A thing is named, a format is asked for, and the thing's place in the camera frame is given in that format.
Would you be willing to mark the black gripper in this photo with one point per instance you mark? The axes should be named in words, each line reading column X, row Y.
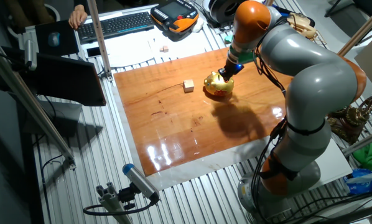
column 234, row 69

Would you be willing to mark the pale wooden cube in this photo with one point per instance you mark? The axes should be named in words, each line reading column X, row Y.
column 188, row 86

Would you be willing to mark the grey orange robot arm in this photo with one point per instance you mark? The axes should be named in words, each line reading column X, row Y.
column 313, row 77

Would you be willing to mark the white rounded object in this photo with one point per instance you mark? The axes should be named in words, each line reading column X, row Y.
column 198, row 25

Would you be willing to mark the person's bare hand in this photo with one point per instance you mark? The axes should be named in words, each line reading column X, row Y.
column 78, row 17

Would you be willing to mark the gold piggy bank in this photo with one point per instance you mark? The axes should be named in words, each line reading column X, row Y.
column 217, row 87

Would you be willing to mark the black filament spool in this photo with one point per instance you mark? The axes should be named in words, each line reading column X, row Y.
column 221, row 12

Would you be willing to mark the small grey block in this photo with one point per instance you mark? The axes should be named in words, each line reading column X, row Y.
column 165, row 49

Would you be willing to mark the glossy wooden board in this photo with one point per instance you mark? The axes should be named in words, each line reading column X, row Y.
column 173, row 124

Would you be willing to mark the black orange teach pendant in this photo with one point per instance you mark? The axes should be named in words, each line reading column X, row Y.
column 173, row 12

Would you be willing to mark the cream vintage telephone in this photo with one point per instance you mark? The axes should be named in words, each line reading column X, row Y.
column 302, row 25

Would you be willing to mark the white paper sheets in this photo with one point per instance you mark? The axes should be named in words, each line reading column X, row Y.
column 133, row 49

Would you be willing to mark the black keyboard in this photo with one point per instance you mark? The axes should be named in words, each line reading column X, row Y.
column 114, row 26

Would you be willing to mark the brown vintage telephone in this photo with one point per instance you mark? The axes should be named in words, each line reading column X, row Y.
column 351, row 121

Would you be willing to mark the black smartphone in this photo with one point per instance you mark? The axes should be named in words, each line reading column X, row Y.
column 93, row 52

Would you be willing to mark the black monitor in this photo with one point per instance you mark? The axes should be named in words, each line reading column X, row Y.
column 64, row 81

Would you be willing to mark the black mouse pad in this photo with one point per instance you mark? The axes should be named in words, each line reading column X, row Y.
column 66, row 42

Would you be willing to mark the blue tissue pack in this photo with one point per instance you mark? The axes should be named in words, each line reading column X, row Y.
column 360, row 182

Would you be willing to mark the grey computer mouse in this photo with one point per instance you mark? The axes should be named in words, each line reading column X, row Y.
column 53, row 39

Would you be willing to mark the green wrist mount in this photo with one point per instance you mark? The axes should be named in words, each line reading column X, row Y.
column 243, row 56

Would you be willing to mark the aluminium frame post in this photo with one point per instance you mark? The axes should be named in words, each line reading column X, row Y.
column 99, row 37
column 269, row 2

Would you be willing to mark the silver camera with blue cap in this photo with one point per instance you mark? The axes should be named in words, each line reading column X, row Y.
column 139, row 180

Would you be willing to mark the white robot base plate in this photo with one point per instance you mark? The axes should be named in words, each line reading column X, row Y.
column 335, row 161

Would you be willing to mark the aluminium frame beam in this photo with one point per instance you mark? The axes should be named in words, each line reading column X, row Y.
column 360, row 31
column 363, row 141
column 27, row 99

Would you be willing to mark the black camera ball mount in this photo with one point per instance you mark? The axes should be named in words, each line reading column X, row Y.
column 127, row 196

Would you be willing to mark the aluminium camera stand profile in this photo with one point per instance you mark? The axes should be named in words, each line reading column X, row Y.
column 111, row 202

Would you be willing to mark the silver depth camera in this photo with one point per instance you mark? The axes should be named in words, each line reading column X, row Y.
column 30, row 54

